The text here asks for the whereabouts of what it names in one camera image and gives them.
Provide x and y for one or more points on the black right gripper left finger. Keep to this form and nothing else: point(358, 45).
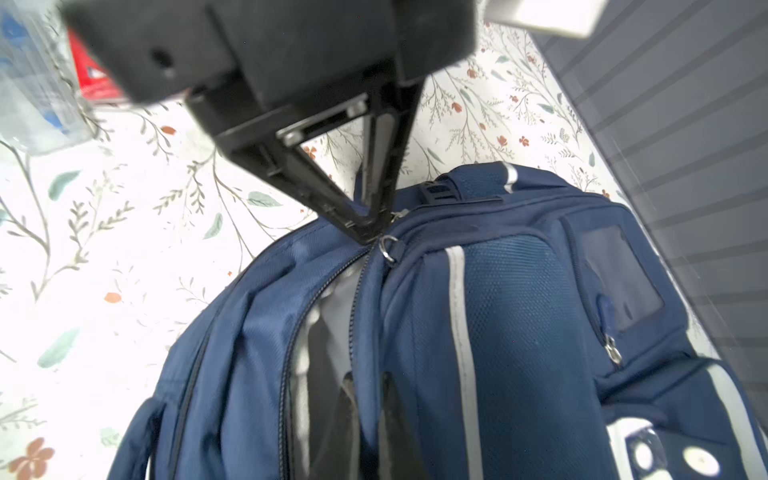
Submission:
point(343, 446)

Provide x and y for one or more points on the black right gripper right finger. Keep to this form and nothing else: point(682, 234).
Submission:
point(399, 454)

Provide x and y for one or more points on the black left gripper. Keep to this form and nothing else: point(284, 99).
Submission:
point(285, 51)

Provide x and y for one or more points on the clear plastic pen bag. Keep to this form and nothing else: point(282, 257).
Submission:
point(39, 110)

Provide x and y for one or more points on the red card pack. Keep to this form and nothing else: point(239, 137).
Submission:
point(94, 84)

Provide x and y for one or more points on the navy blue student backpack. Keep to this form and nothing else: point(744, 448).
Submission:
point(530, 327)

